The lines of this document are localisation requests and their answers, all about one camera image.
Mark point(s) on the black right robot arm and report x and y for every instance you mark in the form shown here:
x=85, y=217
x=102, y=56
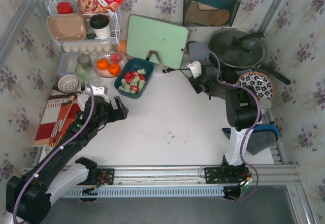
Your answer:
x=243, y=113

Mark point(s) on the orange fruit behind board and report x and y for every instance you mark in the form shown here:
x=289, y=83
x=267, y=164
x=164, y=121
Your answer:
x=122, y=47

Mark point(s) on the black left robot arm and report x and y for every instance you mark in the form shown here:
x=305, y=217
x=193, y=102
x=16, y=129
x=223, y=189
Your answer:
x=30, y=197

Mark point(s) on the white plastic scoop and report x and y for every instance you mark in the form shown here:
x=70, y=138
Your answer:
x=81, y=100

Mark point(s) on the teal storage basket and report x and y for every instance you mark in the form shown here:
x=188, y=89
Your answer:
x=134, y=65

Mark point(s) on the green tinted glass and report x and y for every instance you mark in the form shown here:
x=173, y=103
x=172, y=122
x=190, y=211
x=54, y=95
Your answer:
x=82, y=65

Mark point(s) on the white cup on rack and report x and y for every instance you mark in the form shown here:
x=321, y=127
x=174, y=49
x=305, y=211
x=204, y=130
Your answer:
x=100, y=24

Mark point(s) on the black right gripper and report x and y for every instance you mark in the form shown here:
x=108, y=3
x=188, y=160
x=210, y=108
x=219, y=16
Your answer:
x=197, y=82

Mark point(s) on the clear glass cup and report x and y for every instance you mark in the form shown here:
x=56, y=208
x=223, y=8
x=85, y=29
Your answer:
x=92, y=77

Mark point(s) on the striped orange cloth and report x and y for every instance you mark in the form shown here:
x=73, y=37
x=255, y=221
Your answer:
x=60, y=112

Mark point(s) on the white egg tray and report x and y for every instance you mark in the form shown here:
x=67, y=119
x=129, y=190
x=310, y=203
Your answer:
x=92, y=49

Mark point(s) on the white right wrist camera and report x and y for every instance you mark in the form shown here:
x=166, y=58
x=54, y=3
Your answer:
x=195, y=68

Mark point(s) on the blue white bottle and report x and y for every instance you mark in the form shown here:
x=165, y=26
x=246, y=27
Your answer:
x=265, y=105

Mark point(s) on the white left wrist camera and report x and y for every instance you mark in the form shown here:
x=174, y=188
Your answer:
x=100, y=90

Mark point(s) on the clear storage box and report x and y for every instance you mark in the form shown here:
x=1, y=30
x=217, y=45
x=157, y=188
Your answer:
x=67, y=64

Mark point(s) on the grey induction cooker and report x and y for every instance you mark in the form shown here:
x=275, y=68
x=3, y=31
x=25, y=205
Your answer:
x=199, y=51

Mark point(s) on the red capsule cluster bottom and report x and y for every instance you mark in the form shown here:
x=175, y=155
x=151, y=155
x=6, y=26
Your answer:
x=135, y=88

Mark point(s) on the red capsule cluster left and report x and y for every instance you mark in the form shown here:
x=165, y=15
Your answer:
x=127, y=75

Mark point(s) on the black mesh holder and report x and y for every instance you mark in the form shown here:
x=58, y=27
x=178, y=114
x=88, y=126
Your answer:
x=197, y=12

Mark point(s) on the flower pattern plate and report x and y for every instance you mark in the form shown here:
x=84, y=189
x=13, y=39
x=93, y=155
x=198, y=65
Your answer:
x=261, y=83

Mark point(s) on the black wok pan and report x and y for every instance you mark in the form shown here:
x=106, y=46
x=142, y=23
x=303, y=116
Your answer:
x=238, y=49

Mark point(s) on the glass fruit plate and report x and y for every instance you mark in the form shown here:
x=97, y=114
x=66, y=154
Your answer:
x=110, y=64

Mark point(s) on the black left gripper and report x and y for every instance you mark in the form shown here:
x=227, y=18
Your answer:
x=115, y=111

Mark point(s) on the red capsule cluster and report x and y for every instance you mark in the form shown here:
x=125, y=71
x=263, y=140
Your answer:
x=135, y=88
x=127, y=75

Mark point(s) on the green cutting board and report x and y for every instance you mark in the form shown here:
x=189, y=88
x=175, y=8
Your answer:
x=147, y=34

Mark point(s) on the blue grey oven mitt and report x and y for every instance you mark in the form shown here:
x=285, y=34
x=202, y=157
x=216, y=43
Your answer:
x=262, y=137

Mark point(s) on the white strainer bowl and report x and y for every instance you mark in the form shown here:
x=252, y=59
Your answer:
x=68, y=83

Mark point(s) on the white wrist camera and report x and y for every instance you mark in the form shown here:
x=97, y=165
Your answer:
x=195, y=68
x=100, y=90

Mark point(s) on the paper coffee cup black lid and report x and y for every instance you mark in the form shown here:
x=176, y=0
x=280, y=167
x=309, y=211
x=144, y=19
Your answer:
x=230, y=76

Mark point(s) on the round cork coaster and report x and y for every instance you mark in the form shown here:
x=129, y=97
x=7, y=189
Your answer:
x=219, y=17

